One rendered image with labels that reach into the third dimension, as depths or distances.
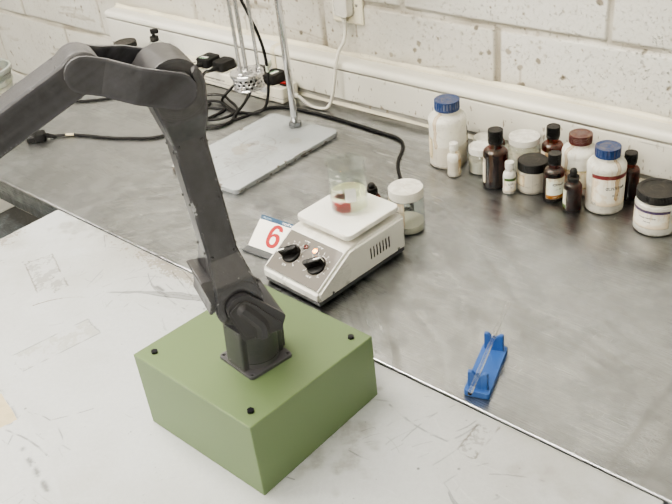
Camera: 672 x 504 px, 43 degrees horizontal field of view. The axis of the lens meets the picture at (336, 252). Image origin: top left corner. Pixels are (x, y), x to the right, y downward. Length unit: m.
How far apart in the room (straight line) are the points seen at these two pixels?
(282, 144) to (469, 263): 0.58
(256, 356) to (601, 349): 0.47
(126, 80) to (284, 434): 0.44
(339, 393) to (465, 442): 0.16
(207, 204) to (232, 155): 0.86
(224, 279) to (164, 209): 0.71
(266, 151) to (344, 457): 0.86
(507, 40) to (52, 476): 1.10
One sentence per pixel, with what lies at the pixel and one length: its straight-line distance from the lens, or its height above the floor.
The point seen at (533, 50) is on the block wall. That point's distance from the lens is 1.66.
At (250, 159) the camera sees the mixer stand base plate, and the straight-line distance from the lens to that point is 1.74.
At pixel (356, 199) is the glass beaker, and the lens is 1.33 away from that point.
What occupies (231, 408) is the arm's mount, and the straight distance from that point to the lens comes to 0.99.
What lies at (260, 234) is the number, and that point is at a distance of 1.46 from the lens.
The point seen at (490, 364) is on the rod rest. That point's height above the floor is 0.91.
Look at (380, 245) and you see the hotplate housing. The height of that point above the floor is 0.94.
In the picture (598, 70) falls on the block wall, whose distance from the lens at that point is 1.60.
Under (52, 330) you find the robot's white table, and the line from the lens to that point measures 1.39.
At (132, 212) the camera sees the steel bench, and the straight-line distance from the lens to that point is 1.65.
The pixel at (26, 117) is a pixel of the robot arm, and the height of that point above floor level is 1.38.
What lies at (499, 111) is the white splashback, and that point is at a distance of 1.68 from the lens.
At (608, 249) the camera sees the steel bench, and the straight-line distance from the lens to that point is 1.41.
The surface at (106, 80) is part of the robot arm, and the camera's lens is 0.82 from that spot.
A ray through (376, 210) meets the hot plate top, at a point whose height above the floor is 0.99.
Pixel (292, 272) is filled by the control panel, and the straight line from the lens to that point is 1.32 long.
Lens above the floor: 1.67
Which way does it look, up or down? 33 degrees down
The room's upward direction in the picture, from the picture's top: 7 degrees counter-clockwise
